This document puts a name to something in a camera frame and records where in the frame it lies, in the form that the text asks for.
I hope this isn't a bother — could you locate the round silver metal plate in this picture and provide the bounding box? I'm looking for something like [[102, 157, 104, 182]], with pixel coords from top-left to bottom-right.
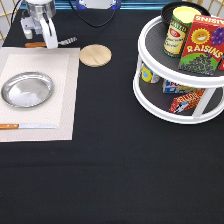
[[1, 72, 54, 108]]

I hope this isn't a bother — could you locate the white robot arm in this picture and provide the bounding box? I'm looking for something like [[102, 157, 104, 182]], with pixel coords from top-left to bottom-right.
[[20, 0, 58, 49]]

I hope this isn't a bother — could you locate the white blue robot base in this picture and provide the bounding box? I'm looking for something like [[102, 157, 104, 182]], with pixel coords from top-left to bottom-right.
[[76, 0, 121, 9]]

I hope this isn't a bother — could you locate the wooden handled knife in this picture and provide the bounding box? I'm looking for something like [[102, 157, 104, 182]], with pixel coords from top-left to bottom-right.
[[0, 124, 57, 130]]

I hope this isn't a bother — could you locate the small blue yellow package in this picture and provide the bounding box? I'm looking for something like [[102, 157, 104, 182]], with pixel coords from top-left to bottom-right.
[[141, 64, 160, 83]]

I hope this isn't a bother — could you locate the red raisins box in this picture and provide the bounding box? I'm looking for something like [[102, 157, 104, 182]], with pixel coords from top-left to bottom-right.
[[179, 15, 224, 76]]

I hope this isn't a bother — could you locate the beige woven placemat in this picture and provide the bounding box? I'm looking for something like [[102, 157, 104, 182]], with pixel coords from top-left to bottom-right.
[[0, 47, 79, 142]]

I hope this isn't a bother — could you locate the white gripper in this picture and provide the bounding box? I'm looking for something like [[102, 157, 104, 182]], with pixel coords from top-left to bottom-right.
[[20, 17, 58, 49]]

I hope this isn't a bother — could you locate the white two-tier turntable rack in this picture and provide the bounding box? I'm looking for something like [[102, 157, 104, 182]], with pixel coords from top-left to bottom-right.
[[133, 16, 224, 124]]

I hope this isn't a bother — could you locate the red small box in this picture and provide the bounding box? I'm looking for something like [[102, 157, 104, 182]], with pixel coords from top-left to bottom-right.
[[170, 89, 204, 114]]

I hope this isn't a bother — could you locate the yellow lidded green can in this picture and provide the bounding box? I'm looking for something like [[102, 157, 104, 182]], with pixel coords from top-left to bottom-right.
[[164, 6, 200, 58]]

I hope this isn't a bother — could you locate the blue white small box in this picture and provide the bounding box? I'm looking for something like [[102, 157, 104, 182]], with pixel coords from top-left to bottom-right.
[[163, 80, 196, 94]]

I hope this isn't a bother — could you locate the black bowl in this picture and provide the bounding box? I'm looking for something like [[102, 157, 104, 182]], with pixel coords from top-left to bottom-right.
[[161, 1, 210, 28]]

